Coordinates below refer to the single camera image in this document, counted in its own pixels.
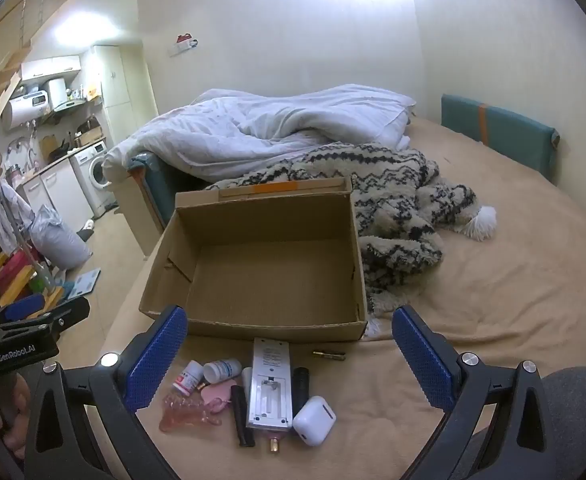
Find grey white plastic bag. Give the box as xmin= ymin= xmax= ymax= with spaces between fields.
xmin=29 ymin=205 xmax=94 ymax=268

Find white charger plug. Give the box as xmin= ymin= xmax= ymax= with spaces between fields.
xmin=293 ymin=396 xmax=337 ymax=447

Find white remote control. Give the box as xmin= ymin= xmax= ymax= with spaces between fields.
xmin=245 ymin=337 xmax=294 ymax=431

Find white washing machine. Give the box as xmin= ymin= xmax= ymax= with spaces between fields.
xmin=70 ymin=140 xmax=111 ymax=216

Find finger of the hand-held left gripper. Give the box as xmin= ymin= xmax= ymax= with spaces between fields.
xmin=0 ymin=294 xmax=46 ymax=329
xmin=3 ymin=297 xmax=91 ymax=342

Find white water heater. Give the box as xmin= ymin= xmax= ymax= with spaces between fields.
xmin=0 ymin=91 xmax=54 ymax=133

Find white pill bottle red label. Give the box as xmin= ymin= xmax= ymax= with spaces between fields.
xmin=173 ymin=360 xmax=205 ymax=395

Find hanging clothes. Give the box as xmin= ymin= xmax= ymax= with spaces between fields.
xmin=0 ymin=175 xmax=36 ymax=256

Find white wall cabinet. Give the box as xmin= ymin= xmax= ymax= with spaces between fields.
xmin=21 ymin=55 xmax=82 ymax=82

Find tall cream cupboard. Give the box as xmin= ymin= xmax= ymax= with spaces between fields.
xmin=90 ymin=45 xmax=161 ymax=146

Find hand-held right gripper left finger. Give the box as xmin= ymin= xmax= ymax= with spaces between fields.
xmin=23 ymin=304 xmax=189 ymax=480

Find wall hook with red item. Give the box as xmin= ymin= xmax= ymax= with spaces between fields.
xmin=168 ymin=34 xmax=199 ymax=55

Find range hood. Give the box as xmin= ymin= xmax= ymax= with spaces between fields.
xmin=48 ymin=77 xmax=90 ymax=113

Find translucent pink hair claw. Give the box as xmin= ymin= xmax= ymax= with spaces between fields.
xmin=159 ymin=394 xmax=224 ymax=433

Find white duvet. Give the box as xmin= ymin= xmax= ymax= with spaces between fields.
xmin=102 ymin=85 xmax=416 ymax=183

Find teal cushion orange strap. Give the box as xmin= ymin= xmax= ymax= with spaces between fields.
xmin=440 ymin=94 xmax=560 ymax=186

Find beige bed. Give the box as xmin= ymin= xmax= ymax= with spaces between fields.
xmin=100 ymin=115 xmax=586 ymax=480

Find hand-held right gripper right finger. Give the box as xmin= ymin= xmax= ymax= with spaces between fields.
xmin=391 ymin=304 xmax=569 ymax=480

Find white kitchen counter cabinet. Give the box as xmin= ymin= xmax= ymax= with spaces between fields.
xmin=20 ymin=157 xmax=96 ymax=233

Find wooden staircase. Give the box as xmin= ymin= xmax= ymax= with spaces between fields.
xmin=0 ymin=0 xmax=94 ymax=181

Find pink cloud-shaped keychain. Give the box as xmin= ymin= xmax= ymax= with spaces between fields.
xmin=200 ymin=380 xmax=239 ymax=406

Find white pill bottle blue label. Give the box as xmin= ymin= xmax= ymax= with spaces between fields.
xmin=203 ymin=358 xmax=244 ymax=382

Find black flashlight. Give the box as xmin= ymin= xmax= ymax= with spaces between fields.
xmin=292 ymin=367 xmax=310 ymax=416

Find black lipstick tube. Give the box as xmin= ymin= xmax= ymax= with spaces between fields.
xmin=230 ymin=385 xmax=256 ymax=448

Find beige black patterned blanket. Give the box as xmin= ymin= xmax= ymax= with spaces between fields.
xmin=205 ymin=142 xmax=498 ymax=338

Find small cardboard box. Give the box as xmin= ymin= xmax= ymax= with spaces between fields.
xmin=75 ymin=125 xmax=104 ymax=147

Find person's left hand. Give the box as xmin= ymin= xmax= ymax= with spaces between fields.
xmin=0 ymin=374 xmax=31 ymax=461

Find bathroom scale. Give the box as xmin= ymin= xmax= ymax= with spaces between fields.
xmin=65 ymin=267 xmax=102 ymax=303

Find brown cardboard box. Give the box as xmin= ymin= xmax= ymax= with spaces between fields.
xmin=139 ymin=176 xmax=369 ymax=343

